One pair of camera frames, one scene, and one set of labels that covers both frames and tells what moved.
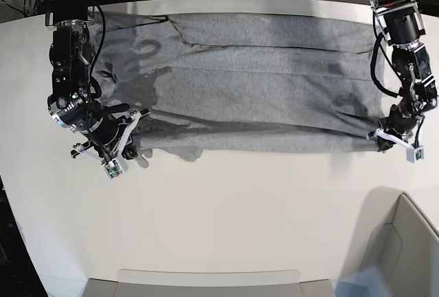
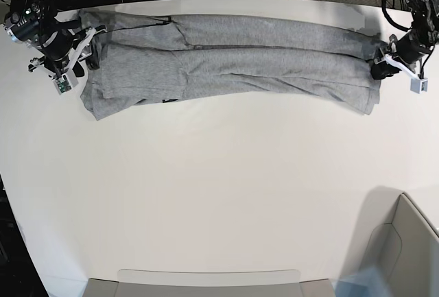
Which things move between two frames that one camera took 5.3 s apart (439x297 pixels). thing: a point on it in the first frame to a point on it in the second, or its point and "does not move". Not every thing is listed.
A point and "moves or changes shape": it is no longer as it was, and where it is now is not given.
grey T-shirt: [204, 81] moves or changes shape
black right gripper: [103, 129] to [64, 48]
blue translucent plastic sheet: [373, 282] does not move
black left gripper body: [398, 123] to [409, 49]
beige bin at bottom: [209, 282] does not move
